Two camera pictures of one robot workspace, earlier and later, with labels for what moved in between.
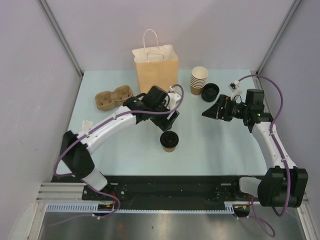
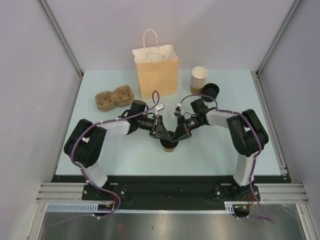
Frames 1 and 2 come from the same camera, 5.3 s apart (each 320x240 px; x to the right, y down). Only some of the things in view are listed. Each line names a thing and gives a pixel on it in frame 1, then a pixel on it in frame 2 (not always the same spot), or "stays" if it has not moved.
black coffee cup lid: x=169 y=139 stays
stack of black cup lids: x=210 y=92 stays
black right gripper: x=215 y=111 → x=183 y=130
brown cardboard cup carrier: x=106 y=100 stays
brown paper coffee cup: x=169 y=150 stays
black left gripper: x=164 y=123 → x=158 y=130
